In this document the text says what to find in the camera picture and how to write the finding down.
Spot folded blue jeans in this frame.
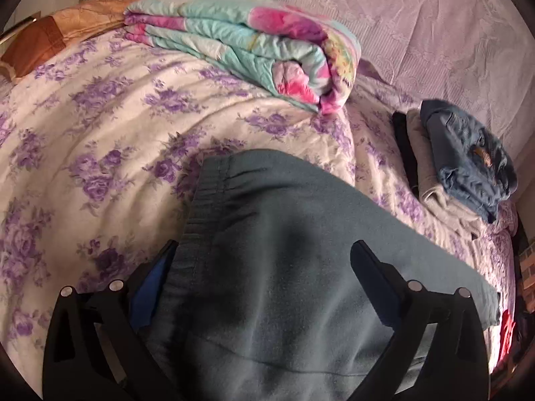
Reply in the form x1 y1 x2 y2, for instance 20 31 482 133
420 99 519 223

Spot folded colourful floral quilt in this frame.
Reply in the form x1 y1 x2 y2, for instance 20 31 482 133
124 0 362 115

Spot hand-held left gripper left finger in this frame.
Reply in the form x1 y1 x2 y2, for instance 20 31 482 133
42 240 185 401

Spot purple floral bedspread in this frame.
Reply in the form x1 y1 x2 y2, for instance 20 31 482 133
0 29 521 385

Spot folded beige garment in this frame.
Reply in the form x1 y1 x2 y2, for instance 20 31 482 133
406 109 488 235

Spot red cloth item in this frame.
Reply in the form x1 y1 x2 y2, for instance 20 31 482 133
499 309 518 358

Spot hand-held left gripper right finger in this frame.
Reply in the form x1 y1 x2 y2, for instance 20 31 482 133
350 240 490 401

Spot teal fleece pants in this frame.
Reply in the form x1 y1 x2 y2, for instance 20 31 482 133
144 149 502 401

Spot folded black garment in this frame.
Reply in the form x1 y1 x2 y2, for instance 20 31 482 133
392 111 422 199

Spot lilac embossed cloth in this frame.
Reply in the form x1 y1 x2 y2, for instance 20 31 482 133
138 0 532 163

